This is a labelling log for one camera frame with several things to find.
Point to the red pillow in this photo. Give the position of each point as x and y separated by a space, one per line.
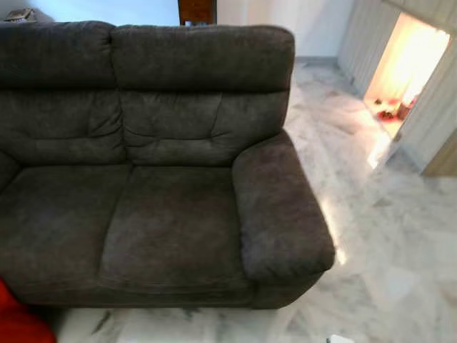
21 325

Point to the dark grey fabric sofa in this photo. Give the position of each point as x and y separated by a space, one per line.
171 214

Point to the brown wooden chair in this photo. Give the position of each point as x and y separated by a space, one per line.
197 11

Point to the grey black device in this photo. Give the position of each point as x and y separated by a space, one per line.
18 16

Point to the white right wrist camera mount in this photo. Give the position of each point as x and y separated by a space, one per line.
340 339

